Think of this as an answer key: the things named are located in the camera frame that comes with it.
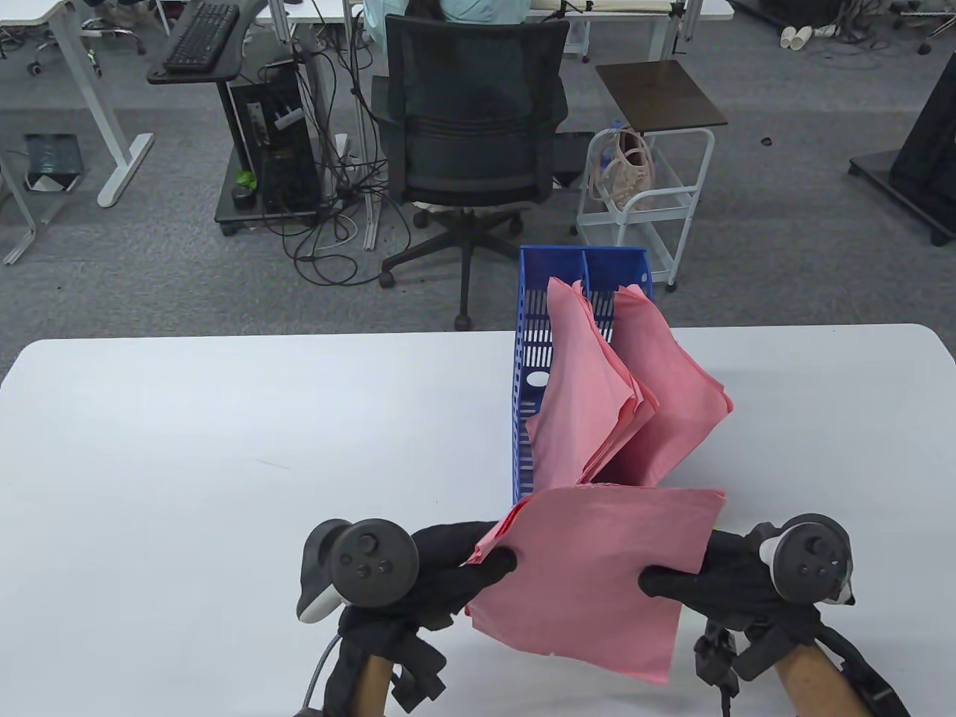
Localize person's left hand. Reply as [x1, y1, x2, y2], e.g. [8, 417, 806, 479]
[340, 520, 520, 637]

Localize person's right hand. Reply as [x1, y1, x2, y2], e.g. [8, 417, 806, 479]
[639, 527, 822, 637]

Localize black white handheld controller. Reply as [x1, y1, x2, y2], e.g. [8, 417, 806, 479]
[297, 518, 420, 623]
[751, 512, 857, 607]

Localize pink paper stack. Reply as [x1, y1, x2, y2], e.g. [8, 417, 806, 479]
[525, 276, 661, 486]
[465, 484, 727, 686]
[597, 284, 736, 488]

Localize person's left forearm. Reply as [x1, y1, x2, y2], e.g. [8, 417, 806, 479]
[351, 656, 395, 717]

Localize person's right forearm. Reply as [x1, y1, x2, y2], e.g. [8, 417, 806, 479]
[775, 642, 867, 717]

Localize blue plastic file basket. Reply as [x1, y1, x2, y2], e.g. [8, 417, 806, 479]
[512, 245, 655, 505]

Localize beige handbag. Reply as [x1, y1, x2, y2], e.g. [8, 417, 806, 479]
[588, 127, 659, 211]

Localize white metal cart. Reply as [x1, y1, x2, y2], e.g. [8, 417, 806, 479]
[575, 127, 716, 294]

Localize black computer tower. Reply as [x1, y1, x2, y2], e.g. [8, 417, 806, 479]
[228, 71, 323, 219]

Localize brown side table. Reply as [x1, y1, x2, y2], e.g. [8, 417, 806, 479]
[595, 59, 729, 137]

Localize black mesh office chair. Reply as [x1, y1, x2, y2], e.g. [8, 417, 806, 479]
[371, 15, 570, 332]

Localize black computer cart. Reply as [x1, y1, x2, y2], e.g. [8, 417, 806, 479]
[146, 0, 333, 237]

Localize white desk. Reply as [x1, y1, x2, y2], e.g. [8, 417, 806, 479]
[270, 0, 736, 252]
[0, 0, 155, 267]

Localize black keyboard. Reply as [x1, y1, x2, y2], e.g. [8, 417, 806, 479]
[162, 1, 241, 74]

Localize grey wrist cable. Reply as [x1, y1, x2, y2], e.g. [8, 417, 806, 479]
[301, 639, 343, 717]

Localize black floor cables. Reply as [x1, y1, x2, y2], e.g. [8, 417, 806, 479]
[278, 134, 413, 288]

